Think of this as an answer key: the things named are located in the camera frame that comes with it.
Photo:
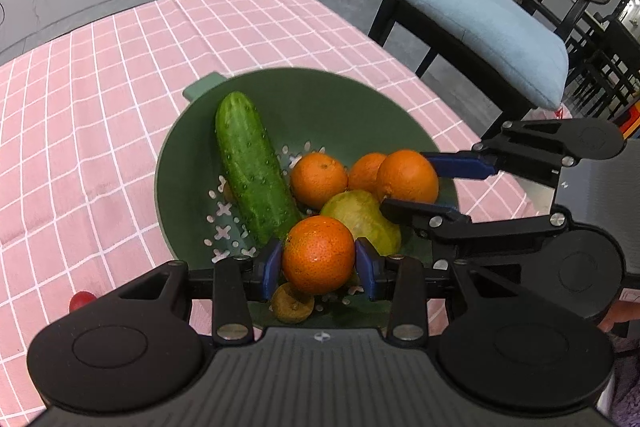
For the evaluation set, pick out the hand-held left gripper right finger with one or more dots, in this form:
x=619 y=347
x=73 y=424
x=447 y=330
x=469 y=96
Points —
x=366 y=269

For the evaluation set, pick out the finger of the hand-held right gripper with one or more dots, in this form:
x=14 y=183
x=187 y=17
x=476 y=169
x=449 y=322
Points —
x=450 y=227
x=457 y=166

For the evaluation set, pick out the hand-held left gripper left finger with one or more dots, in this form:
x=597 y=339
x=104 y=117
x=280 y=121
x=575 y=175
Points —
x=272 y=269

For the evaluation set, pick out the small tan fruit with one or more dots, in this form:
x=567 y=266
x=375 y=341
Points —
x=292 y=308
x=228 y=193

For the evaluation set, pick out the orange mandarin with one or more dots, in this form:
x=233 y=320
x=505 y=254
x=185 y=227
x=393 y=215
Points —
x=407 y=177
x=319 y=179
x=365 y=174
x=318 y=254

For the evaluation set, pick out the large green guava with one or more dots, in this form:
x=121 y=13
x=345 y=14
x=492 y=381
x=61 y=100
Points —
x=360 y=213

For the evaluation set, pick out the green cucumber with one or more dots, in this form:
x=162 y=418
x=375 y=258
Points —
x=250 y=167

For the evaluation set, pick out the green plastic colander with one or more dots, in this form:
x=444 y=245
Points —
x=310 y=107

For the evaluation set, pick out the light blue seat cushion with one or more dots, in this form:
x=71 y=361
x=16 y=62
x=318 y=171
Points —
x=475 y=22

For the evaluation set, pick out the black wooden chair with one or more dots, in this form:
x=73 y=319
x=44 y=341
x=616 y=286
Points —
x=382 y=19

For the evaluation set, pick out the black slatted chair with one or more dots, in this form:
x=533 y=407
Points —
x=600 y=67

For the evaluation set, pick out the red cherry tomato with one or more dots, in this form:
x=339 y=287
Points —
x=80 y=301

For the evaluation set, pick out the pink checkered tablecloth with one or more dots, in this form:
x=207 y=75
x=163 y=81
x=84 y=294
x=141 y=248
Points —
x=100 y=107

